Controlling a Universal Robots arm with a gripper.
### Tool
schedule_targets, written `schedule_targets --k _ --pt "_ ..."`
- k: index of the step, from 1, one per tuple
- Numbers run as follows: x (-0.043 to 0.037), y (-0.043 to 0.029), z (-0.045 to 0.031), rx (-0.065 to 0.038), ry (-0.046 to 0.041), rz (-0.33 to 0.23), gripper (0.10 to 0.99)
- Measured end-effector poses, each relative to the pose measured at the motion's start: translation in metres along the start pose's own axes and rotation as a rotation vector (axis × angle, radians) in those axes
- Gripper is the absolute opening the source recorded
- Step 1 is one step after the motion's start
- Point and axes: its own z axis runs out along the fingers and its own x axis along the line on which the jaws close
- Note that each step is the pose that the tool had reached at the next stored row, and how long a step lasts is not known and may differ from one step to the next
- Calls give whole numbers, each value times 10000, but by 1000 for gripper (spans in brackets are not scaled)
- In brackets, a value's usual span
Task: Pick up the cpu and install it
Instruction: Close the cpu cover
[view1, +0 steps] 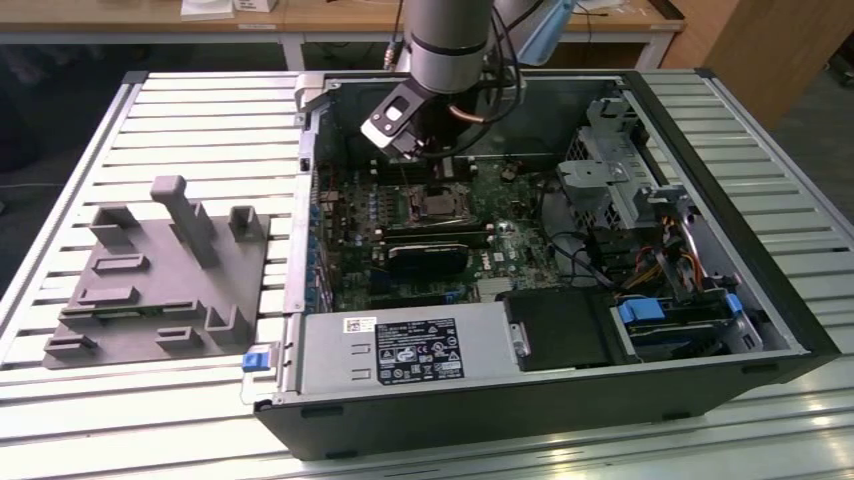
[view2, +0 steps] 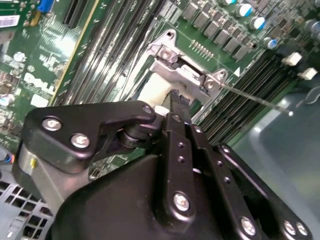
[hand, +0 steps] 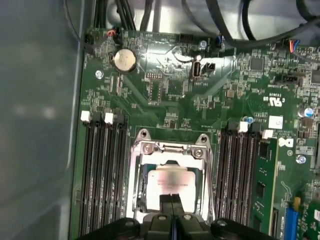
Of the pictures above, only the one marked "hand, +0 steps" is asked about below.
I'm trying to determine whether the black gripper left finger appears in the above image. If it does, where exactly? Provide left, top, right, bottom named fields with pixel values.
left=74, top=194, right=174, bottom=240

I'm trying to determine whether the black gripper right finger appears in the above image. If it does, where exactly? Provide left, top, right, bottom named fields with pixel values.
left=173, top=193, right=275, bottom=240

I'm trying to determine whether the silver CPU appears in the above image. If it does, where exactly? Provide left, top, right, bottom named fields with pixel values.
left=146, top=169, right=199, bottom=215

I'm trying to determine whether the thin metal locking lever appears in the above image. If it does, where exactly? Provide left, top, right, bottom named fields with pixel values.
left=126, top=138, right=138, bottom=221

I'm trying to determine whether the metal socket cover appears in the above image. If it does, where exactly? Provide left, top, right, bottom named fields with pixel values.
left=127, top=141, right=216, bottom=222

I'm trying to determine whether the CPU socket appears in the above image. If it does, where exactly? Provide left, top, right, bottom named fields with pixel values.
left=126, top=127, right=216, bottom=222

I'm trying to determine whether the black RAM slot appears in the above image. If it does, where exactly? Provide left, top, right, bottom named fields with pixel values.
left=92, top=111, right=107, bottom=237
left=103, top=111, right=118, bottom=236
left=114, top=111, right=130, bottom=236
left=215, top=121, right=237, bottom=227
left=80, top=109, right=95, bottom=237
left=236, top=122, right=260, bottom=227
left=224, top=121, right=248, bottom=227

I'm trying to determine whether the green RAM stick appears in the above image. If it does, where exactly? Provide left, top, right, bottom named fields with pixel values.
left=251, top=136, right=280, bottom=240

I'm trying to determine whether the green motherboard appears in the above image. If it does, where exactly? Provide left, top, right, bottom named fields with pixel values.
left=69, top=23, right=320, bottom=240

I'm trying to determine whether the blue expansion slot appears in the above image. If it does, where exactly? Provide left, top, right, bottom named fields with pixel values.
left=286, top=196, right=303, bottom=240

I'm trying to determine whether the silver internal USB port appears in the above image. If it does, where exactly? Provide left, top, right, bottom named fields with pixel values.
left=192, top=56, right=203, bottom=80

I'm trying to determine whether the silver coin battery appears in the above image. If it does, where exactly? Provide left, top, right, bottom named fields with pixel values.
left=109, top=48, right=138, bottom=74

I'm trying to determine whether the black PC case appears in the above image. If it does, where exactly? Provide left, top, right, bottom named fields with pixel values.
left=0, top=0, right=320, bottom=240

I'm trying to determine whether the black cable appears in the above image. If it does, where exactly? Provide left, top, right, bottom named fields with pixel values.
left=113, top=0, right=138, bottom=32
left=242, top=0, right=258, bottom=40
left=205, top=0, right=320, bottom=43

